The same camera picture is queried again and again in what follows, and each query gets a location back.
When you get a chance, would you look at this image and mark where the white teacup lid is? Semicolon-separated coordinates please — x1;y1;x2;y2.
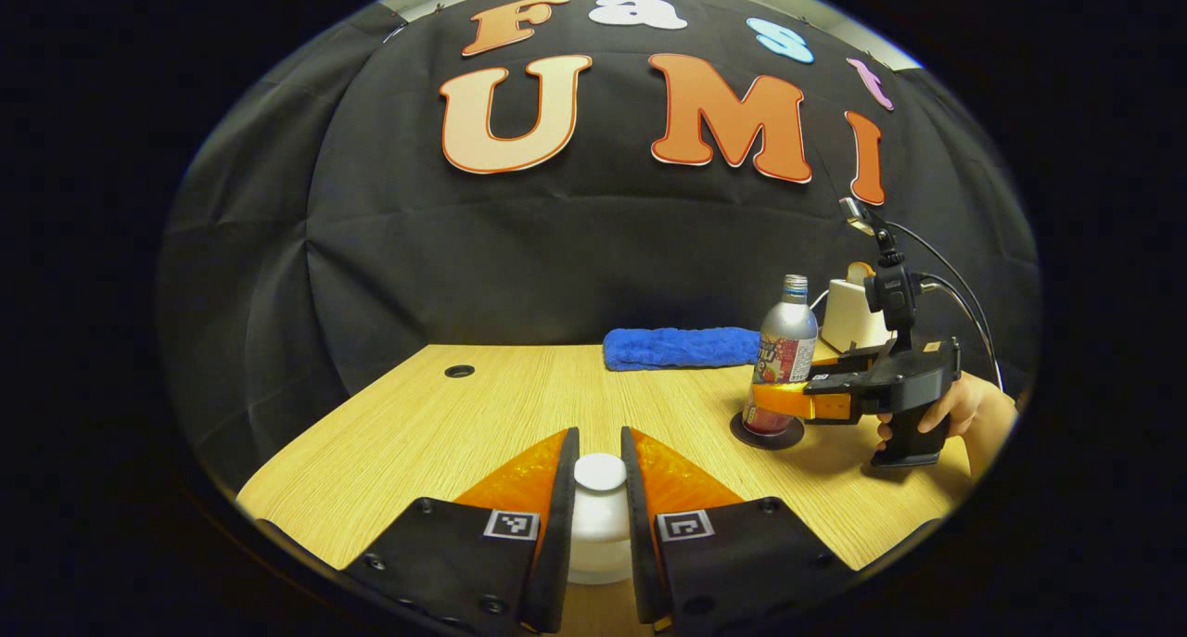
572;452;633;541

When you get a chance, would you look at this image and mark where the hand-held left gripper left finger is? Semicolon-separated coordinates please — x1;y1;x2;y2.
341;426;581;636

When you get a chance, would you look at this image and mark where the silver water bottle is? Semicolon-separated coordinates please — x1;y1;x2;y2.
742;274;820;436

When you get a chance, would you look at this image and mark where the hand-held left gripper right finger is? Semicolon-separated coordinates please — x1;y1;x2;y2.
619;426;859;636

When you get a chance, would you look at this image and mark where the dark round coaster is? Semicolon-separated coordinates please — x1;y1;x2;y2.
729;411;806;451

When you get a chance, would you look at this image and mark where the blue towel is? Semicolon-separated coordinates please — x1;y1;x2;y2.
603;326;763;373

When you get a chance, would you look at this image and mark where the white toaster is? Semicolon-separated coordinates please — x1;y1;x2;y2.
820;278;896;354

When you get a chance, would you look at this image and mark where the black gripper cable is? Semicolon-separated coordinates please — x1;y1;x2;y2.
886;220;1004;392

